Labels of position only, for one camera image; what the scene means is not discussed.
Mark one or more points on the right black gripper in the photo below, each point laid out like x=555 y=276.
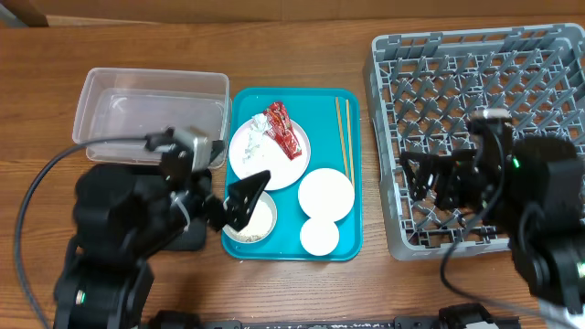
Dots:
x=450 y=170

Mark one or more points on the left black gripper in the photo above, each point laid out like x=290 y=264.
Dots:
x=239 y=209

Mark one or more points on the grey bowl of rice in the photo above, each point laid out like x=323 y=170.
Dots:
x=262 y=222

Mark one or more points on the white tissue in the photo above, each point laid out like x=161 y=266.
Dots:
x=258 y=127

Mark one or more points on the white cup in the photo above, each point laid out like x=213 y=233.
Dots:
x=319 y=237

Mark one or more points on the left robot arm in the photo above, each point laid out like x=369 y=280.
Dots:
x=124 y=215

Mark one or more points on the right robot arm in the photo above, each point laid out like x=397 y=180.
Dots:
x=530 y=189

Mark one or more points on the grey dishwasher rack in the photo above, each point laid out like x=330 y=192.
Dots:
x=422 y=89

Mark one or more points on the white round plate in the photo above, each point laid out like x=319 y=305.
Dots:
x=268 y=156

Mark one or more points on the black tray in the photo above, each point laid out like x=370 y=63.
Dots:
x=195 y=237

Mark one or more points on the left wooden chopstick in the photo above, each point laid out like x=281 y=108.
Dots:
x=342 y=135

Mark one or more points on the wooden chopstick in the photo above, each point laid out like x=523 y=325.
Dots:
x=342 y=135
x=350 y=142

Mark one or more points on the red snack wrapper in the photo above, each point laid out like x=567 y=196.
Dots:
x=281 y=130

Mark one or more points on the white bowl upside down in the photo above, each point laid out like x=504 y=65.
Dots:
x=326 y=193

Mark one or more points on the right wooden chopstick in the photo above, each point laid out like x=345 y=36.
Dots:
x=350 y=142

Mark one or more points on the teal plastic tray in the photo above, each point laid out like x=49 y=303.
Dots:
x=315 y=113

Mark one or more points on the clear plastic bin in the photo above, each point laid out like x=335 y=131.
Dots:
x=128 y=102

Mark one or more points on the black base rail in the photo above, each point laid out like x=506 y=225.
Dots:
x=459 y=316

